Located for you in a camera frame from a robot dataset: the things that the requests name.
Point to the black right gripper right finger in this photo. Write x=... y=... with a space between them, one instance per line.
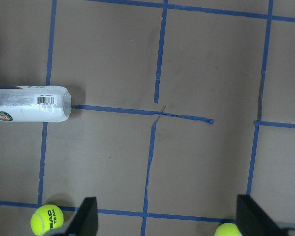
x=252 y=220

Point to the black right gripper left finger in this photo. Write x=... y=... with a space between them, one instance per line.
x=84 y=222

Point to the white tennis ball tube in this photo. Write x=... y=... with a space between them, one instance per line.
x=34 y=104

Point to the near yellow tennis ball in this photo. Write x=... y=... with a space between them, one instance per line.
x=227 y=229

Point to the yellow tennis ball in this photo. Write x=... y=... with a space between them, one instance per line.
x=227 y=229
x=45 y=218

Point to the middle yellow tennis ball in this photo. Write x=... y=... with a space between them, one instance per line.
x=45 y=218

